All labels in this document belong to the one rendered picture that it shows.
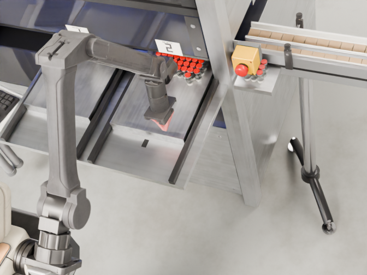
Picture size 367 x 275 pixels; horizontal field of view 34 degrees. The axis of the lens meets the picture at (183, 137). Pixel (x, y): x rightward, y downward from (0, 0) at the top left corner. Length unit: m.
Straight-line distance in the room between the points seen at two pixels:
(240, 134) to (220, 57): 0.43
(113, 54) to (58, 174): 0.32
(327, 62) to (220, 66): 0.33
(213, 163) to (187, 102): 0.57
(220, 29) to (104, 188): 1.36
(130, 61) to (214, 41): 0.39
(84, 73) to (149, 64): 0.58
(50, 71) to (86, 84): 0.84
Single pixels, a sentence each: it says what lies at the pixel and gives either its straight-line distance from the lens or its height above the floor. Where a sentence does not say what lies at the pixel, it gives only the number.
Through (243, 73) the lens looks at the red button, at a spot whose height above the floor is 1.00.
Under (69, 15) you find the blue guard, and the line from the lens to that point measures 2.08.
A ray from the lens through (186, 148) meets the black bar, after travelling 1.86.
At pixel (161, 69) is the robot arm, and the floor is 1.19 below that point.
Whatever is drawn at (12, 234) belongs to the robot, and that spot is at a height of 1.22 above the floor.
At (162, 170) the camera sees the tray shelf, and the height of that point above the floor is 0.88.
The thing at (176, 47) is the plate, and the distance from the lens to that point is 1.95.
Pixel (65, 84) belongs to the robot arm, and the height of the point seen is 1.49.
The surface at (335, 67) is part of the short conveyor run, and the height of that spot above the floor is 0.92.
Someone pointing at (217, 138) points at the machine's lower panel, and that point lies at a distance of 2.32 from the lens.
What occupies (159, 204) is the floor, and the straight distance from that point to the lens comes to 2.83.
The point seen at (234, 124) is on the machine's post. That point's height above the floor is 0.65.
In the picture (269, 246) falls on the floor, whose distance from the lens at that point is 2.66.
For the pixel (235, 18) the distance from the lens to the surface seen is 1.92.
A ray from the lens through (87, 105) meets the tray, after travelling 2.09.
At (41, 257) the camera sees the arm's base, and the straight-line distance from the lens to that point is 1.44.
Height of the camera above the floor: 2.43
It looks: 54 degrees down
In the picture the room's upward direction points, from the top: 19 degrees counter-clockwise
